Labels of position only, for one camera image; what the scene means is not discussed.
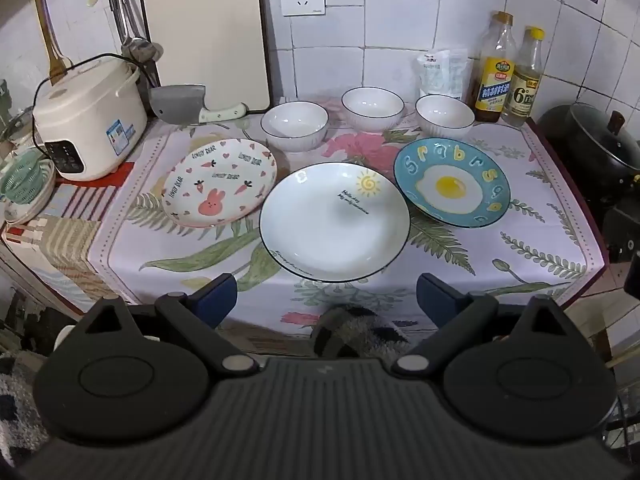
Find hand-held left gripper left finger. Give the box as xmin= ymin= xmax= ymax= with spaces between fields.
xmin=82 ymin=274 xmax=261 ymax=377

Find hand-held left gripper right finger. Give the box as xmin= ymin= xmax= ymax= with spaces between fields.
xmin=391 ymin=274 xmax=571 ymax=378

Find pink bunny carrot print plate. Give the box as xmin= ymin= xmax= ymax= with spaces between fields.
xmin=161 ymin=138 xmax=278 ymax=229

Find white plate with sun print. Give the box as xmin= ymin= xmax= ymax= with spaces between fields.
xmin=258 ymin=162 xmax=412 ymax=282

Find white ribbed bowl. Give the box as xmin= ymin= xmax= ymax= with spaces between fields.
xmin=341 ymin=86 xmax=405 ymax=134
xmin=415 ymin=94 xmax=475 ymax=140
xmin=260 ymin=101 xmax=329 ymax=153

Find fuzzy black white clothing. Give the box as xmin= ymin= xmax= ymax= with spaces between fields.
xmin=310 ymin=302 xmax=408 ymax=361

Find blue fried egg print plate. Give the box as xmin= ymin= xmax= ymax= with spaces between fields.
xmin=393 ymin=138 xmax=512 ymax=228

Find floral tablecloth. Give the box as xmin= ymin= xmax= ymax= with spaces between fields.
xmin=92 ymin=95 xmax=608 ymax=341

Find patchwork patterned cloth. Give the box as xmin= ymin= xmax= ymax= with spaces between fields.
xmin=0 ymin=160 xmax=137 ymax=311

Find black gas stove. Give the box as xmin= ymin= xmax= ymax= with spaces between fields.
xmin=601 ymin=205 xmax=640 ymax=265

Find cream rice cooker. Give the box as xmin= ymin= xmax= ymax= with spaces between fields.
xmin=32 ymin=55 xmax=151 ymax=182

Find black wok with glass lid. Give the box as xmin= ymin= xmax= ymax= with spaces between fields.
xmin=535 ymin=102 xmax=640 ymax=211

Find clear vinegar bottle yellow cap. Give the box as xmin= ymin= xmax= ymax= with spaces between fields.
xmin=501 ymin=26 xmax=546 ymax=128

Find yellow label cooking wine bottle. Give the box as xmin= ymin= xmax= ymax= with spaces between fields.
xmin=474 ymin=11 xmax=517 ymax=123

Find white plastic seasoning packets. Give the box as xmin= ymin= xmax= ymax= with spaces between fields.
xmin=414 ymin=49 xmax=468 ymax=103

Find green colander basket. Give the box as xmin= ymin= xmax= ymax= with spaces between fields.
xmin=0 ymin=152 xmax=56 ymax=207

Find cream cutting board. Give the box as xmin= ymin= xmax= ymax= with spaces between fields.
xmin=138 ymin=0 xmax=272 ymax=115

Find glass pot lid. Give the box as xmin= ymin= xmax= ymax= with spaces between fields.
xmin=0 ymin=105 xmax=38 ymax=147

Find hanging metal ladles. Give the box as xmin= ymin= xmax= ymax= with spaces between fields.
xmin=107 ymin=0 xmax=164 ymax=62

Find wooden spatula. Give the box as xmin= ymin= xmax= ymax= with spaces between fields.
xmin=34 ymin=0 xmax=73 ymax=83

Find cleaver with cream handle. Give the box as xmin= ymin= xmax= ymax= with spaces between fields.
xmin=148 ymin=84 xmax=249 ymax=125

